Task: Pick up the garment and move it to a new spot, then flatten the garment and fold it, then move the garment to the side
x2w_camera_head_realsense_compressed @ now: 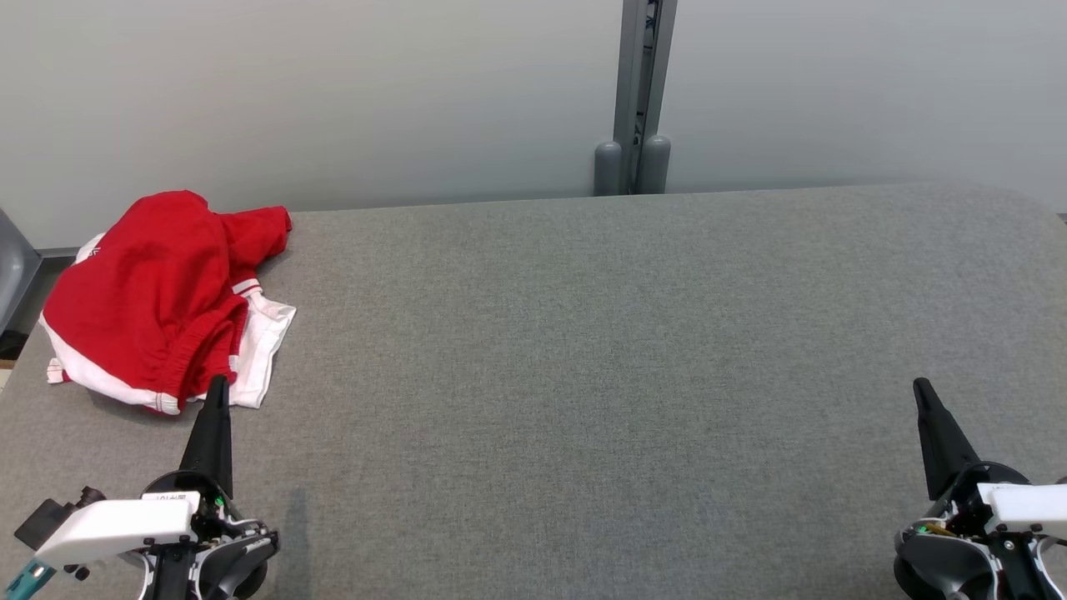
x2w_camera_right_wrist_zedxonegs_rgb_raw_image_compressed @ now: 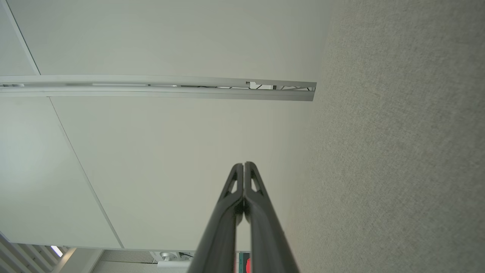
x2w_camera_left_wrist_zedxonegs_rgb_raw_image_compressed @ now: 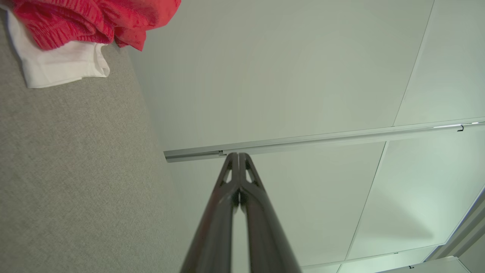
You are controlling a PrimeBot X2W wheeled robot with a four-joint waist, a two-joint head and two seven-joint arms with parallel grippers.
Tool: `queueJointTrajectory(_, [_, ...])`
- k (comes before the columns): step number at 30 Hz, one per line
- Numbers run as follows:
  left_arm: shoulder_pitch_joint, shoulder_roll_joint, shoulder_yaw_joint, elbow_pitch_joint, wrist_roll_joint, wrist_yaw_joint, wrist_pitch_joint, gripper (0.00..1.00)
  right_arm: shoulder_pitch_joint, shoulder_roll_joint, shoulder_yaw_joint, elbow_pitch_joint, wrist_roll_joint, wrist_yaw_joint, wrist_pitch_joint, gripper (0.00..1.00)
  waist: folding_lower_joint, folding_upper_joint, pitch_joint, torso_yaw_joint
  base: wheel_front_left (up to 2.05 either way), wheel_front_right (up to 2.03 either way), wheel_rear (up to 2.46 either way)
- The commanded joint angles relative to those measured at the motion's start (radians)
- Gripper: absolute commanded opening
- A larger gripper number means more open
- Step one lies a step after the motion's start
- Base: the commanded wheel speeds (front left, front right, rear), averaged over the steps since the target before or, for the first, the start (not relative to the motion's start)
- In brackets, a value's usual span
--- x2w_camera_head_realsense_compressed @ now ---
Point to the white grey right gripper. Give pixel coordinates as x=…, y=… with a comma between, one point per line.
x=1021, y=508

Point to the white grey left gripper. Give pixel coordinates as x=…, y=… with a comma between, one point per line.
x=117, y=525

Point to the grey vertical partition post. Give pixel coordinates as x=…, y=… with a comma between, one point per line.
x=640, y=75

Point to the grey rounded post cap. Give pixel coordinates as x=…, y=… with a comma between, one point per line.
x=608, y=171
x=656, y=167

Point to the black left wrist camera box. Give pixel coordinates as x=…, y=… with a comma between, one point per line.
x=46, y=521

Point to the red shorts with white stripe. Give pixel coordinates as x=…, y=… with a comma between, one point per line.
x=133, y=292

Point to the black caster wheel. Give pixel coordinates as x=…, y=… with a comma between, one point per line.
x=12, y=343

